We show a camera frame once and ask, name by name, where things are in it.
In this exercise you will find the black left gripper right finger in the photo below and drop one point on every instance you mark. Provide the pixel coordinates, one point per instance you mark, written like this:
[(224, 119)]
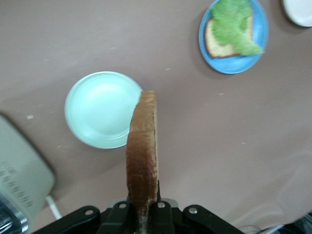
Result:
[(185, 221)]

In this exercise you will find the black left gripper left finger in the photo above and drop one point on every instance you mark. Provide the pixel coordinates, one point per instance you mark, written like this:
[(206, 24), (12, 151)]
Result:
[(85, 221)]

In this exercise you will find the brown bread slice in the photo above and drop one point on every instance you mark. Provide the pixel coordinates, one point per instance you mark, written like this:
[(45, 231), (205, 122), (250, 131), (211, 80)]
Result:
[(142, 158), (215, 47)]

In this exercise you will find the green lettuce leaf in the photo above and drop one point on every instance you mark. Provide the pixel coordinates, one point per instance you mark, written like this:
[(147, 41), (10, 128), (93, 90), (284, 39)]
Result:
[(231, 26)]

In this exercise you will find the pale green plate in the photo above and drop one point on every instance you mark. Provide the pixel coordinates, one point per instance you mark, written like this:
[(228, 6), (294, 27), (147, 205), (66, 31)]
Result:
[(97, 109)]

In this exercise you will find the blue plate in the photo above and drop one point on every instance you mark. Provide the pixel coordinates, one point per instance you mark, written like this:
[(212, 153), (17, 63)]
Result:
[(234, 64)]

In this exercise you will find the beige plate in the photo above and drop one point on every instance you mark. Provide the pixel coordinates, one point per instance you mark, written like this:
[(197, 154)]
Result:
[(298, 12)]

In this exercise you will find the beige and chrome toaster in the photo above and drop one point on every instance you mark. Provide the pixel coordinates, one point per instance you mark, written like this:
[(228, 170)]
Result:
[(22, 165)]

